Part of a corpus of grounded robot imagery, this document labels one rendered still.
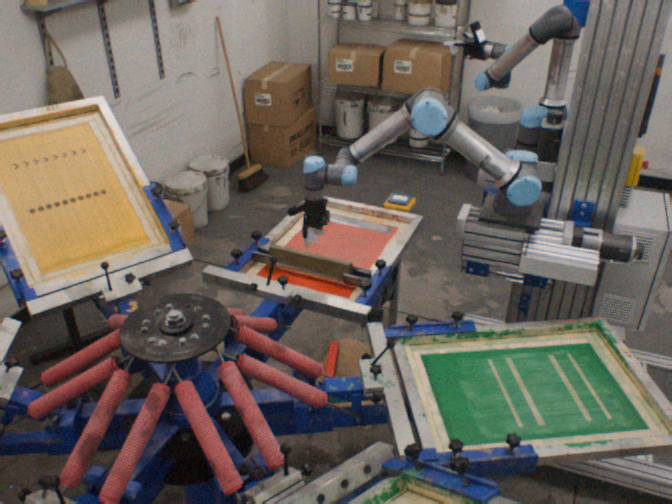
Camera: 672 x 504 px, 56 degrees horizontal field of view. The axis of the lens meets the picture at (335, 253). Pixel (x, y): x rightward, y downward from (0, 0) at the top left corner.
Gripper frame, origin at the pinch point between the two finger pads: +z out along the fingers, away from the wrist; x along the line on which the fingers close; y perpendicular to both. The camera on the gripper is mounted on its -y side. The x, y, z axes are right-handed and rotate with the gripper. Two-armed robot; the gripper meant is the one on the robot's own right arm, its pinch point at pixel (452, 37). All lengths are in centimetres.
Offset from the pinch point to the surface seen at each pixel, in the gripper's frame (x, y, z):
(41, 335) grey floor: -201, 141, 146
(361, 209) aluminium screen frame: -71, 60, -2
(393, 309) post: -58, 132, -6
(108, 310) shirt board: -192, 49, 14
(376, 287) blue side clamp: -115, 52, -54
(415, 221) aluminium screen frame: -63, 61, -28
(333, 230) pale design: -92, 60, -4
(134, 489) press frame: -226, 32, -77
